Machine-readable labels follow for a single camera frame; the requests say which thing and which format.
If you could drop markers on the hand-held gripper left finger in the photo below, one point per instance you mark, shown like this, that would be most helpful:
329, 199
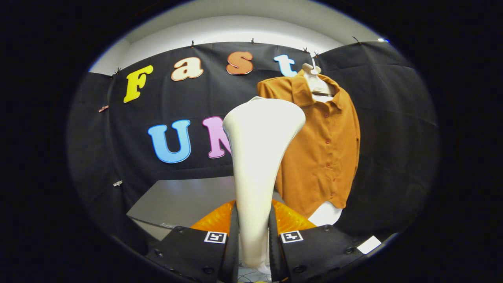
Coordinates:
234, 251

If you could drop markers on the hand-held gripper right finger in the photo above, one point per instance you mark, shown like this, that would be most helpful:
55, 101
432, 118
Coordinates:
274, 251

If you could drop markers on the white garment steamer head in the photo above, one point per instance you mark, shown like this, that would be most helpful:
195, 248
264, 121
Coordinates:
259, 157

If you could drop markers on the orange button-up shirt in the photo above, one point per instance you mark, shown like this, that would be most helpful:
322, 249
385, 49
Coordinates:
318, 157

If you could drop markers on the white mannequin torso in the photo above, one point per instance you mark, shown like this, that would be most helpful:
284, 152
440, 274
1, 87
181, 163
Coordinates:
316, 84

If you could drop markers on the black backdrop cloth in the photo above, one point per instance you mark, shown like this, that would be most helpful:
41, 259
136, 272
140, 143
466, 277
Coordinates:
393, 118

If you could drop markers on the pink clip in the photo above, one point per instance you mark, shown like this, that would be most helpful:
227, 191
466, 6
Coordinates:
103, 108

